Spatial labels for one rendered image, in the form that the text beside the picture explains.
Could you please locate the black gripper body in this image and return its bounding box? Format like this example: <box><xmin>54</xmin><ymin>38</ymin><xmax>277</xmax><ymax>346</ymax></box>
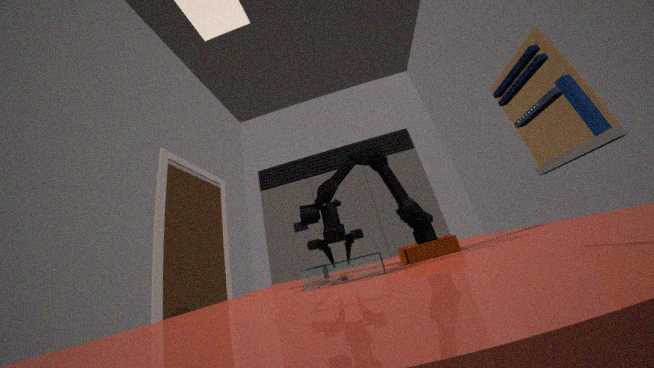
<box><xmin>307</xmin><ymin>217</ymin><xmax>364</xmax><ymax>250</ymax></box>

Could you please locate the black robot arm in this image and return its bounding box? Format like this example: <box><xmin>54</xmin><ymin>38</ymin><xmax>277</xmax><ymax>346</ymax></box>
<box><xmin>299</xmin><ymin>146</ymin><xmax>438</xmax><ymax>244</ymax></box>

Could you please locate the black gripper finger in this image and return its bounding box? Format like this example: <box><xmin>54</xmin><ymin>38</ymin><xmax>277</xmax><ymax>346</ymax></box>
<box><xmin>319</xmin><ymin>246</ymin><xmax>335</xmax><ymax>264</ymax></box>
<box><xmin>345</xmin><ymin>241</ymin><xmax>355</xmax><ymax>260</ymax></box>

